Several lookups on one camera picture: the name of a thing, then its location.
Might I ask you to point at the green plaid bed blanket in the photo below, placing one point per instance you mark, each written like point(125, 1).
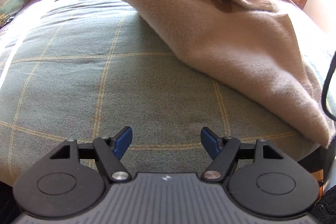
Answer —
point(78, 69)

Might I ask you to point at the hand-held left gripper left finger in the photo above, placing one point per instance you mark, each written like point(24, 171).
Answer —
point(122, 142)

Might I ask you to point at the person's black top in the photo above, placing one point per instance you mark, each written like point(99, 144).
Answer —
point(326, 208)

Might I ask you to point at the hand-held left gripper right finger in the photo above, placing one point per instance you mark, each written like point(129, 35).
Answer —
point(210, 142)

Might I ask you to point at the beige knit sweater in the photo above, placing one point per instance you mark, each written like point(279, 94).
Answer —
point(236, 43)

